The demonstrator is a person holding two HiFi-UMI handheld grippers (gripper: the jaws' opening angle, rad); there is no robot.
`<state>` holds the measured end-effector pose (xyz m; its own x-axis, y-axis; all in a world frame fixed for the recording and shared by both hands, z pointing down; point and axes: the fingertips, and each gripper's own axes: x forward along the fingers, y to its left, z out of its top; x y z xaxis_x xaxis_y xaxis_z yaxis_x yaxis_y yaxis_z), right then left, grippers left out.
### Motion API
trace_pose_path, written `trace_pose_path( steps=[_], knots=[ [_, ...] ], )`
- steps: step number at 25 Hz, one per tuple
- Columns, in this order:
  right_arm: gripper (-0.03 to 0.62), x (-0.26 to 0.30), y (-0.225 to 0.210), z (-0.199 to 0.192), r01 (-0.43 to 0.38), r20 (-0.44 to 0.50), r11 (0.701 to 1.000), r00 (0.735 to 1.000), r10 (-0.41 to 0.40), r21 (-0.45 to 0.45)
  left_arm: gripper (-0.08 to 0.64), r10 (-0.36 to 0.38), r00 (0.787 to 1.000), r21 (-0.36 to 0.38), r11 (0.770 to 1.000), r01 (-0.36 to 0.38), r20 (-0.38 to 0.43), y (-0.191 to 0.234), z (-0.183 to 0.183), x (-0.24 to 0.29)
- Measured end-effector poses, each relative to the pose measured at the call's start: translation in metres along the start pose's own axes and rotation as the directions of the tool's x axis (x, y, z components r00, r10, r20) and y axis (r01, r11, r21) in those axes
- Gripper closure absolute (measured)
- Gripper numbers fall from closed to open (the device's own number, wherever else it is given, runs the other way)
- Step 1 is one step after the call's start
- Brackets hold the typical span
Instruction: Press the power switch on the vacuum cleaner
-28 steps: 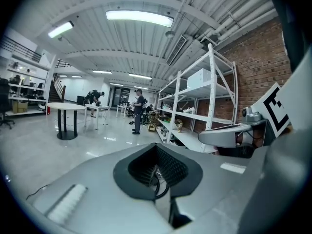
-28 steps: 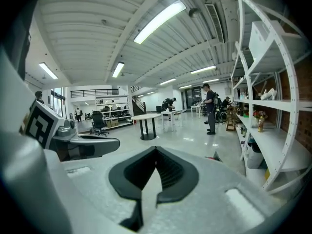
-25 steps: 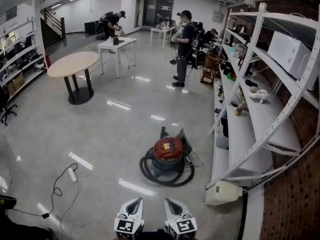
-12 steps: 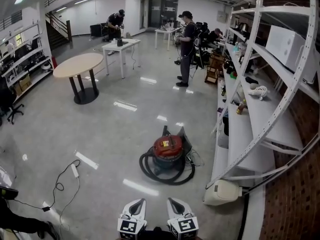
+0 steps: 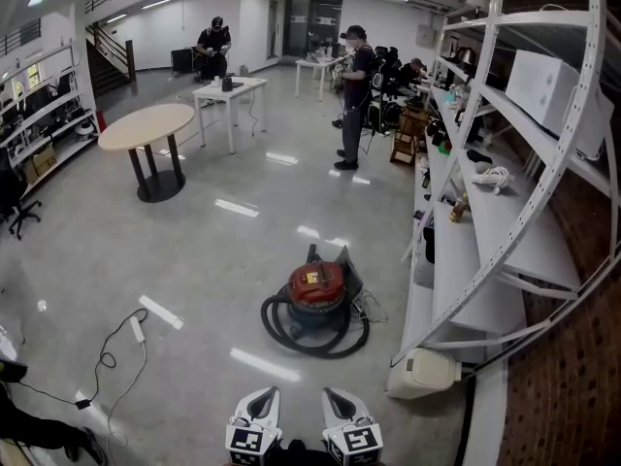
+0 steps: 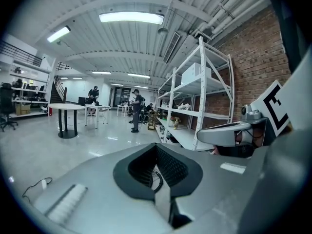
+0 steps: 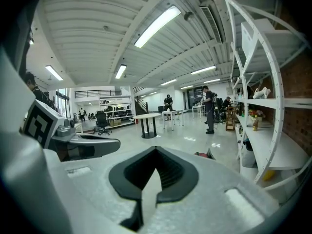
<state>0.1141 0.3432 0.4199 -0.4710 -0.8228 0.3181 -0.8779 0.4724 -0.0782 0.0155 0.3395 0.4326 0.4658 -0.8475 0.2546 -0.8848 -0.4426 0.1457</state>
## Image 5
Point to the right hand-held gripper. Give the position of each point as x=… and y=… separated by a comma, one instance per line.
x=359, y=442

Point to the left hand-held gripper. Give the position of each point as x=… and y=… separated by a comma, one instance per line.
x=247, y=442

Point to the red vacuum cleaner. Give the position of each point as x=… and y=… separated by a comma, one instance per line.
x=313, y=279

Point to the black vacuum floor nozzle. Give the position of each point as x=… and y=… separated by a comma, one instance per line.
x=311, y=251

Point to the person's black trousers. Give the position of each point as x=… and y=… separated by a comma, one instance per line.
x=303, y=454

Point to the white lidded trash bin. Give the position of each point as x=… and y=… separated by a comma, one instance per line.
x=422, y=374

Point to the grey flat board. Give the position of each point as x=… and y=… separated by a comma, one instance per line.
x=351, y=275

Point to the white power strip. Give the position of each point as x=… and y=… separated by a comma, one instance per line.
x=138, y=329

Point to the white cylindrical bin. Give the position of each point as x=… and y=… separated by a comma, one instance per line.
x=424, y=275

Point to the amber tea bottle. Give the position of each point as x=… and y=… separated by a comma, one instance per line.
x=458, y=209

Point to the small dark bottle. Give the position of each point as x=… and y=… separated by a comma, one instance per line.
x=427, y=179

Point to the tall white metal shelving rack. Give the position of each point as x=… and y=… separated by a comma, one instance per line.
x=490, y=211

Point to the black bag with green trim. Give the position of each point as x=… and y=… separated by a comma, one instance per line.
x=12, y=369

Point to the green and red toy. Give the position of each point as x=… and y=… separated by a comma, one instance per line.
x=445, y=147

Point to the wooden stool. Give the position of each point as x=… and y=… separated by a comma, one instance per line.
x=407, y=129

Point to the black flat pouch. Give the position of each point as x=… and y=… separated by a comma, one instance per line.
x=479, y=156

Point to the pile of black equipment bags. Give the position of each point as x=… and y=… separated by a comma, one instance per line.
x=388, y=114

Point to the round wooden table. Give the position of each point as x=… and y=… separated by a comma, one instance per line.
x=145, y=126

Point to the white rectangular table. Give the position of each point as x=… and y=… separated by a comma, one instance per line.
x=218, y=92
x=310, y=62

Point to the low white storage rack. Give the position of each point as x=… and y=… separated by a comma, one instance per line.
x=63, y=151

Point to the black tabletop device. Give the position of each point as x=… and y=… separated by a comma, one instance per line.
x=228, y=84

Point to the cardboard box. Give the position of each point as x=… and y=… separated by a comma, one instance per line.
x=41, y=163

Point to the red fire extinguisher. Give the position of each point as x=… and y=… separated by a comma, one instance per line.
x=100, y=122

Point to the white round appliance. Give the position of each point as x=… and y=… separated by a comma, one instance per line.
x=87, y=128

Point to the pale blue bottle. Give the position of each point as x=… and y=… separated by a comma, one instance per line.
x=452, y=95

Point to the black office chair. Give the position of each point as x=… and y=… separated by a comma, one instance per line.
x=9, y=187

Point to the row of black office chairs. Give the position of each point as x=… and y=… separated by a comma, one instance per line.
x=390, y=56

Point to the staircase with dark railing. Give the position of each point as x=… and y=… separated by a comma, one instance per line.
x=104, y=73

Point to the dark metal kettle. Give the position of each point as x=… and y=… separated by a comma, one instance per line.
x=467, y=58

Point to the white microwave oven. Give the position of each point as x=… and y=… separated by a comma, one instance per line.
x=543, y=85

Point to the glass double door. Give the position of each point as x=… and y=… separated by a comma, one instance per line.
x=301, y=27

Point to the wall electrical panel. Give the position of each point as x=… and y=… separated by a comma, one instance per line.
x=427, y=36

